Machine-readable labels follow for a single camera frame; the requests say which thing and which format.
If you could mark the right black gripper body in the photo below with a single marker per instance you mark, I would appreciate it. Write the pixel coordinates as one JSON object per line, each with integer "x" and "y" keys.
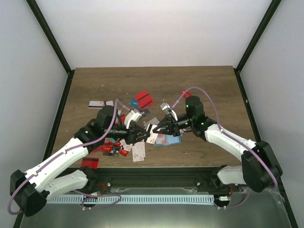
{"x": 185, "y": 126}

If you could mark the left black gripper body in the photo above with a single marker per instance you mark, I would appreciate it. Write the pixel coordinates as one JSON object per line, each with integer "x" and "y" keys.
{"x": 129, "y": 139}

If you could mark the white striped sunset card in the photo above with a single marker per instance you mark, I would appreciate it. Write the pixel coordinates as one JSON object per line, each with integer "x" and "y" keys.
{"x": 153, "y": 136}

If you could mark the teal card holder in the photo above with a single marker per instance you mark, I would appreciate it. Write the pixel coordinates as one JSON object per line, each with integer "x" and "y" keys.
{"x": 167, "y": 140}

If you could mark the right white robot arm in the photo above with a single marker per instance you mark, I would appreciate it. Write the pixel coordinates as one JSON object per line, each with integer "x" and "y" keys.
{"x": 259, "y": 167}

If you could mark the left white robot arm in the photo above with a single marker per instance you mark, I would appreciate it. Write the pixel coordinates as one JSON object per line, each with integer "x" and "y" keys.
{"x": 31, "y": 190}

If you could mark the white VIP chip card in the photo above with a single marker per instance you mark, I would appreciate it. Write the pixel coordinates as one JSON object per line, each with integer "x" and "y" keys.
{"x": 154, "y": 121}

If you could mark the white blossom card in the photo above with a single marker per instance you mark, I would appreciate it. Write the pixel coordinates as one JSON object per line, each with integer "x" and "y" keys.
{"x": 138, "y": 152}

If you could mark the black VIP card upper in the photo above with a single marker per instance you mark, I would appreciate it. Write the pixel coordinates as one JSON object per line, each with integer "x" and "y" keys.
{"x": 145, "y": 112}

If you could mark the red vip card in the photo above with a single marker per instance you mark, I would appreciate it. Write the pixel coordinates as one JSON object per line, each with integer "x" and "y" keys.
{"x": 103, "y": 149}
{"x": 123, "y": 152}

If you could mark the red VIP card left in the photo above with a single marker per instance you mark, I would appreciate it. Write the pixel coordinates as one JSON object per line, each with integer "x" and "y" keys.
{"x": 103, "y": 149}

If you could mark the red card far right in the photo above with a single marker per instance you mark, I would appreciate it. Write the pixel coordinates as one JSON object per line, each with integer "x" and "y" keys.
{"x": 185, "y": 94}

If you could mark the white card vertical stripe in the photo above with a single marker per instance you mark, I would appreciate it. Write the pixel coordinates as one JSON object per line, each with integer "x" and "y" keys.
{"x": 108, "y": 103}

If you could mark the blue VIP card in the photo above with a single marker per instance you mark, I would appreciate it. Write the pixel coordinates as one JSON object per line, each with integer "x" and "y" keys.
{"x": 134, "y": 104}

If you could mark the white card black stripe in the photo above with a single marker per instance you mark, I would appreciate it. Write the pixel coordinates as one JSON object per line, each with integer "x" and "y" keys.
{"x": 96, "y": 104}

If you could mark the red stripe card front edge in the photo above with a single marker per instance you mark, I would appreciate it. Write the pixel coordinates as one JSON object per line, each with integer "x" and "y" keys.
{"x": 91, "y": 163}

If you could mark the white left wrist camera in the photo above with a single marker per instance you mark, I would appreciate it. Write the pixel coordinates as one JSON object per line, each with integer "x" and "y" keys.
{"x": 133, "y": 115}

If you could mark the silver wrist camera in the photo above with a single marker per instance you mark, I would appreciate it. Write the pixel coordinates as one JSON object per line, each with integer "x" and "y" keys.
{"x": 169, "y": 110}

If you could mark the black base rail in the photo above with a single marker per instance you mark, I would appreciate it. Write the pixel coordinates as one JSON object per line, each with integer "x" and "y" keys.
{"x": 200, "y": 178}

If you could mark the light blue slotted rail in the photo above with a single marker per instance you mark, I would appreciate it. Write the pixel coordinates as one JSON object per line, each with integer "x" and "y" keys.
{"x": 136, "y": 199}

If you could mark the black frame post right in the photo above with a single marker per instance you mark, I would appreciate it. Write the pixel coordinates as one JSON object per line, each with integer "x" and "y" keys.
{"x": 274, "y": 4}

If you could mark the black frame post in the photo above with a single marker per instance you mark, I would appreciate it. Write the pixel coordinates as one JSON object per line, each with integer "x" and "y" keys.
{"x": 33, "y": 5}
{"x": 274, "y": 4}

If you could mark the black frame post left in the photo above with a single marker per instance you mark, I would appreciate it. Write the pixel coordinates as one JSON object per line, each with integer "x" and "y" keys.
{"x": 33, "y": 5}

